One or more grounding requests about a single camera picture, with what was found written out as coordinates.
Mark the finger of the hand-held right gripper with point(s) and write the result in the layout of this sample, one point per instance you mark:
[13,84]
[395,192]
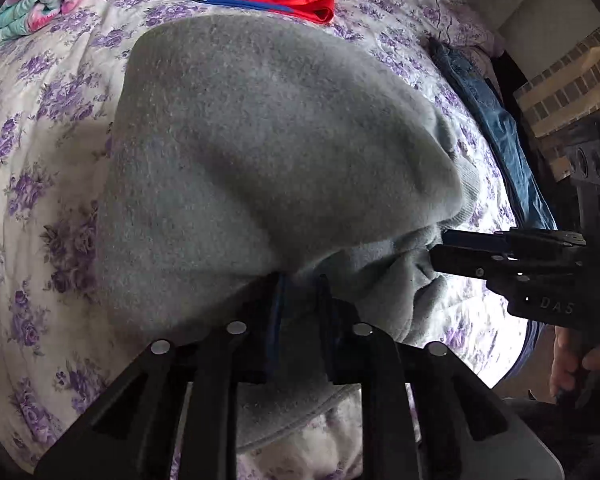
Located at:
[460,260]
[480,240]

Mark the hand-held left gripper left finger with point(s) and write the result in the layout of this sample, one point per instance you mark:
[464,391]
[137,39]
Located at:
[274,332]

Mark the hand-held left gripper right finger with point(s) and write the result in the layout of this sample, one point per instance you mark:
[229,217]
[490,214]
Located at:
[331,340]

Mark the grey sweat pants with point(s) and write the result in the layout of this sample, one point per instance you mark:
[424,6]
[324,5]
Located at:
[260,170]

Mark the person's right hand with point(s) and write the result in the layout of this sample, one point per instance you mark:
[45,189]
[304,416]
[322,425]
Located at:
[567,360]

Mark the blue jeans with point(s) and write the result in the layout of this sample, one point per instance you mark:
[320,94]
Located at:
[500,130]

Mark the purple floral pillow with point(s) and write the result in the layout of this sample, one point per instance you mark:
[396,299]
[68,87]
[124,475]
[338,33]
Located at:
[480,40]

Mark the purple floral bed sheet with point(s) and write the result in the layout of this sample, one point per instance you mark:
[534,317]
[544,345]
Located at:
[40,110]

